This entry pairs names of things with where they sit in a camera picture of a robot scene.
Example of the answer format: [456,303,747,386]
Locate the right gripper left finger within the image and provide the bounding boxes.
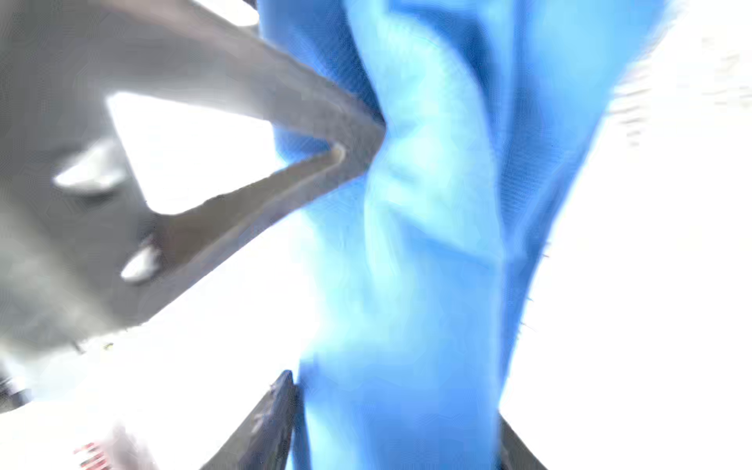
[202,370,298,470]

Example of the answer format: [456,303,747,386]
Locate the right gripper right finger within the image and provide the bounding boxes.
[497,415,546,470]

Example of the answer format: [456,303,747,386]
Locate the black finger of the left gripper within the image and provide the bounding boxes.
[1,1,385,353]

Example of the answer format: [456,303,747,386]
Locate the blue long pants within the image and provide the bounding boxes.
[257,1,667,469]

